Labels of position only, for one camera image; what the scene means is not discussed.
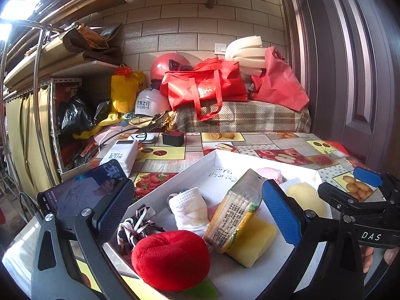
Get yellow shopping bag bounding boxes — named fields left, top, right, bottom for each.
left=111, top=70, right=146, bottom=113

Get person's right hand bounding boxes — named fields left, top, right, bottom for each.
left=359, top=246, right=400, bottom=277

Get red tote bag with handles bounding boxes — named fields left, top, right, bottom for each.
left=159, top=57, right=249, bottom=121

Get pink helmet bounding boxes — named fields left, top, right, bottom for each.
left=149, top=53, right=195, bottom=82

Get red plush apple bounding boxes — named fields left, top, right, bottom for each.
left=131, top=230, right=219, bottom=300

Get plaid covered bench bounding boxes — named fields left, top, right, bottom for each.
left=173, top=99, right=312, bottom=134

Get black white patterned hair tie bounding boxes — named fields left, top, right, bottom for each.
left=116, top=205, right=166, bottom=257

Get black charger box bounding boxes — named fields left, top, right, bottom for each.
left=162, top=132, right=185, bottom=147

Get white cardboard box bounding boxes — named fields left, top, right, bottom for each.
left=103, top=149, right=332, bottom=300

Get black smartphone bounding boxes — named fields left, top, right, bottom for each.
left=36, top=159, right=129, bottom=231

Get white foam block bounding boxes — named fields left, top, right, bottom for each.
left=279, top=177, right=302, bottom=192

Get brown panelled door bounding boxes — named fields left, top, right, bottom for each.
left=274, top=0, right=400, bottom=180

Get yellow curtain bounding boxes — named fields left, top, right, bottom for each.
left=4, top=89, right=60, bottom=195

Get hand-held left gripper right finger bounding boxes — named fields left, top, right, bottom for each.
left=262, top=179, right=365, bottom=300

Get metal shelf rack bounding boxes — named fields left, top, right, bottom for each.
left=37, top=78, right=84, bottom=176

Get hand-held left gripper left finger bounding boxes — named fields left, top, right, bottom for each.
left=30, top=177, right=136, bottom=300

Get black plastic bag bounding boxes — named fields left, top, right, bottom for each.
left=59, top=96, right=112, bottom=135

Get fruit print tablecloth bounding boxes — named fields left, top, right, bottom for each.
left=0, top=131, right=400, bottom=300

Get white round charging pad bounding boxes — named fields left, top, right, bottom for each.
left=126, top=132, right=157, bottom=145

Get pink plush keychain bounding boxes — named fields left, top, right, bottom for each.
left=256, top=167, right=287, bottom=184

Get pale yellow sponge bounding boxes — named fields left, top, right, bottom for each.
left=286, top=182, right=329, bottom=218

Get white foam sheets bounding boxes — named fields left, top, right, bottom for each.
left=224, top=35, right=266, bottom=77

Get white power bank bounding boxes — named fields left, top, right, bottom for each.
left=99, top=140, right=140, bottom=177

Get metal shelf with curtain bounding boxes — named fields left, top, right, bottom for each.
left=0, top=19, right=82, bottom=183

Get white helmet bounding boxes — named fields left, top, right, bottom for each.
left=134, top=88, right=171, bottom=118

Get rolled brown mats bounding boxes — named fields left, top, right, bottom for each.
left=62, top=21, right=124, bottom=65

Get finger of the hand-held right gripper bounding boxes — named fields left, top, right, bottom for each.
left=317, top=181, right=400, bottom=251
left=353, top=167, right=400, bottom=201

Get plain red fabric bag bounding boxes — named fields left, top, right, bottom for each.
left=249, top=46, right=310, bottom=112

